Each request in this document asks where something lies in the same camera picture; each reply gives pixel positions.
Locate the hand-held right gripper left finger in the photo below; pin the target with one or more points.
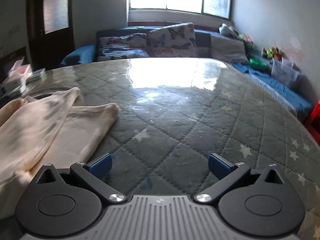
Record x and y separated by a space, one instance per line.
101 166

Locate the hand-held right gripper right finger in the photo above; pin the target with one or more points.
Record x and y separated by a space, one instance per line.
217 166

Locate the cream knit garment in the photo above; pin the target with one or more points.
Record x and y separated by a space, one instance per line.
50 130

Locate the round black induction cooker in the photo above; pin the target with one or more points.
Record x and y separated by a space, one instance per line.
42 96

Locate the blue sofa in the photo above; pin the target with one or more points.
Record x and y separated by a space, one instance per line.
280 90

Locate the red plastic stool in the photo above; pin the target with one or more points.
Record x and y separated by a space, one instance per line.
315 117

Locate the green plastic bowl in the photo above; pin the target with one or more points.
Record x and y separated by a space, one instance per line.
260 63

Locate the small green box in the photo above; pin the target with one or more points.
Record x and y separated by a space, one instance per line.
36 75

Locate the clear plastic storage box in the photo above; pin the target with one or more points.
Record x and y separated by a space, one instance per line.
285 71

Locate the plain grey cushion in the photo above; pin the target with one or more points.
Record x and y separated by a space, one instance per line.
227 48

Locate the flat butterfly print cushion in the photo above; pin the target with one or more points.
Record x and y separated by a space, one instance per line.
120 47

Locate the group of small plush toys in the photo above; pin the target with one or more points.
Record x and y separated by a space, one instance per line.
271 52

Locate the colourful plush toy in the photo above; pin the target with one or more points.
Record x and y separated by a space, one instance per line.
245 38

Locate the large butterfly print cushion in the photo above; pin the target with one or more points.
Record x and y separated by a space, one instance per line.
172 40

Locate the panda plush toy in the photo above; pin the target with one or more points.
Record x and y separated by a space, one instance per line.
226 29

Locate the wooden door with frosted glass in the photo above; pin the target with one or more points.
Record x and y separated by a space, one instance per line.
55 7

